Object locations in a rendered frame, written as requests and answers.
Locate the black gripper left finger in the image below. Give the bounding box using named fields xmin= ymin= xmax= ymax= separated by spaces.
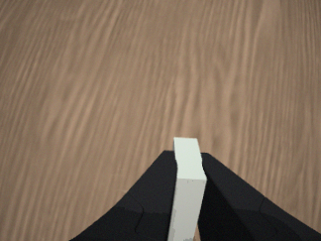
xmin=69 ymin=151 xmax=179 ymax=241

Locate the white domino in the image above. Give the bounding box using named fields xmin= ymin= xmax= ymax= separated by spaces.
xmin=167 ymin=137 xmax=206 ymax=241

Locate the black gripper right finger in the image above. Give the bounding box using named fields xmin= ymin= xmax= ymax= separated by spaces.
xmin=197 ymin=153 xmax=321 ymax=241

